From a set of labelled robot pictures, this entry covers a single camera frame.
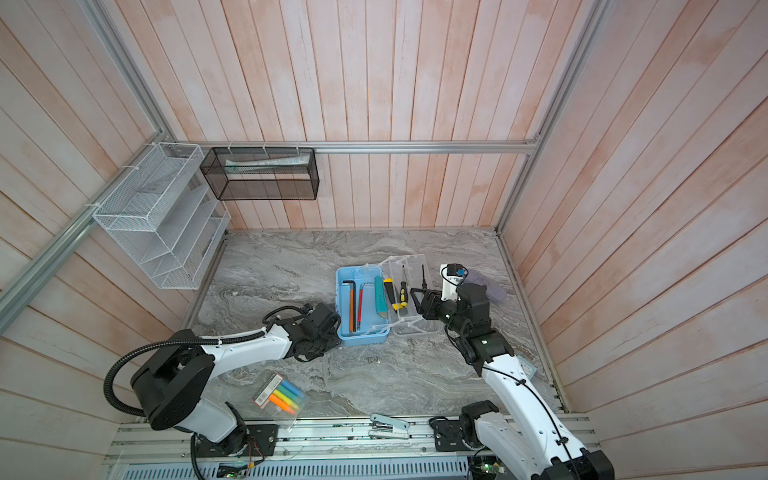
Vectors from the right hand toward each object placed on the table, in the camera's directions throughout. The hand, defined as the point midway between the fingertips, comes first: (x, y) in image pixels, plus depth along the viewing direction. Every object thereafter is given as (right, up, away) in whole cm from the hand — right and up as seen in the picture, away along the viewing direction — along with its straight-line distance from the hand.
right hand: (418, 290), depth 78 cm
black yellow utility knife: (-7, +1, +17) cm, 18 cm away
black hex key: (-19, -6, +21) cm, 29 cm away
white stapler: (-9, -35, -3) cm, 36 cm away
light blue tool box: (-12, -12, +6) cm, 18 cm away
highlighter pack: (-37, -29, +1) cm, 47 cm away
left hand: (-24, -18, +11) cm, 32 cm away
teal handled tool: (-10, -4, +14) cm, 18 cm away
